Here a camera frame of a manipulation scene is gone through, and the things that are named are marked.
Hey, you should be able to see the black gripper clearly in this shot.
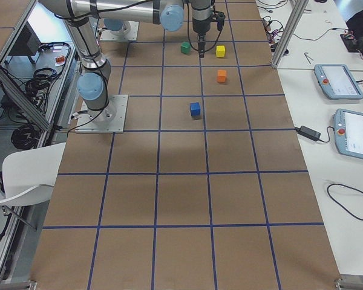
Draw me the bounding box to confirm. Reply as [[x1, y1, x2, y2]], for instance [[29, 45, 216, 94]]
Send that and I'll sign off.
[[192, 5, 211, 58]]

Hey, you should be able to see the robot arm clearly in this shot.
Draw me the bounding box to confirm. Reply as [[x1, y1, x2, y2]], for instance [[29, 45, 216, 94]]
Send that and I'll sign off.
[[97, 1, 226, 58], [41, 1, 185, 123]]

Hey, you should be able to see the green wooden block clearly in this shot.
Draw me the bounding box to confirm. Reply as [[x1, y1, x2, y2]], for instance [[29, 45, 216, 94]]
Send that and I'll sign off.
[[180, 42, 191, 55]]

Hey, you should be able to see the yellow wooden block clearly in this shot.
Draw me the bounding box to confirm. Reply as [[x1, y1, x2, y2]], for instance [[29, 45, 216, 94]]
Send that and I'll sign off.
[[215, 45, 226, 58]]

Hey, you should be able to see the orange wooden block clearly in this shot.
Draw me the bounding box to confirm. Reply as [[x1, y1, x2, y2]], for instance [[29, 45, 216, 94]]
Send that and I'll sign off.
[[217, 69, 227, 83]]

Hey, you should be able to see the blue wooden block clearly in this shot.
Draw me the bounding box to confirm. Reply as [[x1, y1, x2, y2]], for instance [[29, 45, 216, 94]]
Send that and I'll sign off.
[[189, 102, 201, 118]]

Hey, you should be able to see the black adapter on table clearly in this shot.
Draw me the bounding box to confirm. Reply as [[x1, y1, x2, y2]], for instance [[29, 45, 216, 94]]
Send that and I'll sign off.
[[295, 125, 321, 141]]

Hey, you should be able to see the far teach pendant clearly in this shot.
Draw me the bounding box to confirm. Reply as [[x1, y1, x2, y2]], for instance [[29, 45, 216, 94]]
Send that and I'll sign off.
[[314, 64, 363, 100]]

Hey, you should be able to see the teach pendant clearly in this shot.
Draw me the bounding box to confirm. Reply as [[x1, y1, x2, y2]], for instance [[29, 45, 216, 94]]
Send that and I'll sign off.
[[333, 109, 363, 159], [314, 64, 363, 100]]

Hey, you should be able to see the near teach pendant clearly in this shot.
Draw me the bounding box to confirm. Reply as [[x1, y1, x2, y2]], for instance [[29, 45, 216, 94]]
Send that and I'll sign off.
[[333, 109, 363, 159]]

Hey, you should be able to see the white chair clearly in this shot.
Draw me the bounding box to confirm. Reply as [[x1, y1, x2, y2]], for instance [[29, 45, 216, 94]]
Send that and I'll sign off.
[[0, 143, 66, 206]]

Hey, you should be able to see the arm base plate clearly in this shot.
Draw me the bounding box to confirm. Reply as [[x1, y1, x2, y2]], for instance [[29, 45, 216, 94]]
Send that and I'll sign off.
[[97, 21, 139, 42], [75, 94, 129, 134]]

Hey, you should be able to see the aluminium frame post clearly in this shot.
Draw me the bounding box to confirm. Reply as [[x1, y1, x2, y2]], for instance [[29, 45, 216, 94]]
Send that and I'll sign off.
[[271, 0, 309, 69]]

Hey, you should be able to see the black loose cable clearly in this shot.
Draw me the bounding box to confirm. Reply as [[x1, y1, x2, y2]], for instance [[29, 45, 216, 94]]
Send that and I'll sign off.
[[325, 182, 363, 222]]

